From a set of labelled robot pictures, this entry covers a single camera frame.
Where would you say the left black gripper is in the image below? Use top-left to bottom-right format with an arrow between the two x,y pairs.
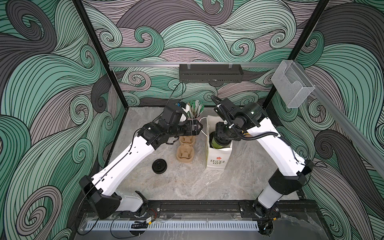
167,119 -> 203,139

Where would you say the brown pulp cup carrier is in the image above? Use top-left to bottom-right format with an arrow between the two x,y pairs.
176,136 -> 196,163

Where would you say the stack of black cup lids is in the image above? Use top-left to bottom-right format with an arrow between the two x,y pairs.
152,159 -> 168,175

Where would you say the white slotted cable duct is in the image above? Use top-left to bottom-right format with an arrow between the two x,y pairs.
81,220 -> 259,232

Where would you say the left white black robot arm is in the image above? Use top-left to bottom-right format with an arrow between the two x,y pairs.
80,102 -> 203,220

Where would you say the aluminium rail wall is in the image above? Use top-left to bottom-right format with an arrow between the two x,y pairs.
297,64 -> 384,176
108,61 -> 280,69

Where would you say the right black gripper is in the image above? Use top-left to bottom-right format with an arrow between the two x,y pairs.
215,118 -> 244,141

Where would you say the black wall-mounted tray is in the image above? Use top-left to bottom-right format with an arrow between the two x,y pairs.
179,65 -> 244,84

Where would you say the aluminium rail back wall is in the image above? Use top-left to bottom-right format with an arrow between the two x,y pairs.
108,61 -> 280,69

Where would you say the white paper takeout bag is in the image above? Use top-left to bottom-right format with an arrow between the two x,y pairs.
201,116 -> 233,171

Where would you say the clear acrylic wall holder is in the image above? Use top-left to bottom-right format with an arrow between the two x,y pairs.
272,60 -> 315,109

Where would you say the aluminium rail right wall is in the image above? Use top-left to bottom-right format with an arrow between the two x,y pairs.
297,64 -> 384,176

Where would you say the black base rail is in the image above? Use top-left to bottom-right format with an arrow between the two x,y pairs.
80,199 -> 319,220

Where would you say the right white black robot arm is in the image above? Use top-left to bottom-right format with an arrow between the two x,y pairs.
211,96 -> 314,218

